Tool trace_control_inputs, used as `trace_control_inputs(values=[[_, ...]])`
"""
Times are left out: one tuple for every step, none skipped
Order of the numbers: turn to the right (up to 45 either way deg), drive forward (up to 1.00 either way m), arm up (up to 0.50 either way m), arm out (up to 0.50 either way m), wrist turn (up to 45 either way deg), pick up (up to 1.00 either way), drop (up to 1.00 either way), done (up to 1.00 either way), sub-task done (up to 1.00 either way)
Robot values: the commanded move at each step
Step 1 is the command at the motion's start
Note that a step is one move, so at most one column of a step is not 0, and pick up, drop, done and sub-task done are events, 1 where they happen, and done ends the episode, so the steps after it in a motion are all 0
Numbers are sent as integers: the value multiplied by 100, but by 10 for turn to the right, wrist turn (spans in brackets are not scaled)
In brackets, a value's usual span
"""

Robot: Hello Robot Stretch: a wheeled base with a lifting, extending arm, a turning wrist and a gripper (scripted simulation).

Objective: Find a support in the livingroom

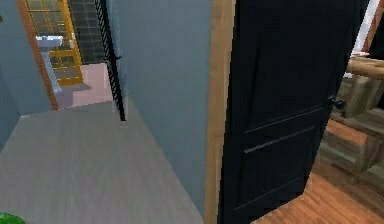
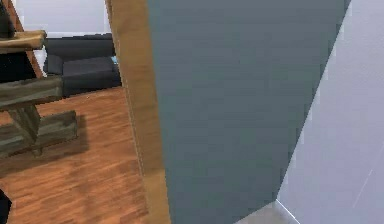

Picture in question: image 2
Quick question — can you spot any wooden door frame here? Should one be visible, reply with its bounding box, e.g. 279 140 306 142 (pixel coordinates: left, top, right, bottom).
104 0 172 224

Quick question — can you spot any dark grey sofa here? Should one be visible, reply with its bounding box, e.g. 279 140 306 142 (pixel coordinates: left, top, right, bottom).
43 32 122 98

